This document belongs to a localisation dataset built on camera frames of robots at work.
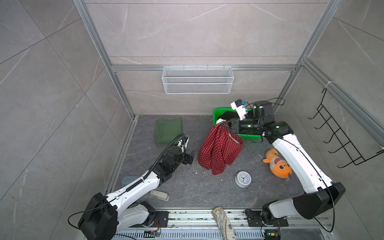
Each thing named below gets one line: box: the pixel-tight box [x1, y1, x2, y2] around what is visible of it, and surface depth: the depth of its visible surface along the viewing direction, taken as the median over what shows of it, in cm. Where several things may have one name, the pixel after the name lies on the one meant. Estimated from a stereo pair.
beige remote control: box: [150, 190, 170, 201], surface depth 80 cm
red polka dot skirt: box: [198, 121, 244, 175], surface depth 81 cm
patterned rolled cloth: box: [212, 207, 238, 240], surface depth 71 cm
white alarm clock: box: [234, 170, 252, 188], surface depth 85 cm
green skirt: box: [154, 118, 183, 145], surface depth 113 cm
